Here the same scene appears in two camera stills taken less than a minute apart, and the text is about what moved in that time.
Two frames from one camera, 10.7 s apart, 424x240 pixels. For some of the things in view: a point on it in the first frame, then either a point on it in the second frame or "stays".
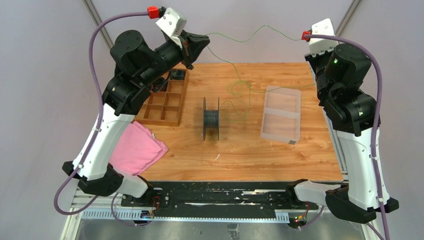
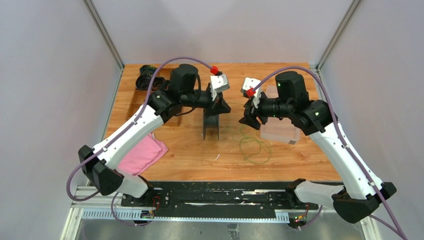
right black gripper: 312,60 to 250,112
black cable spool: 211,119 stays
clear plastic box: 281,116 stays
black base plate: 214,199 stays
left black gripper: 192,45 to 217,107
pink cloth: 137,149 stays
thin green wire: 247,41 to 257,152
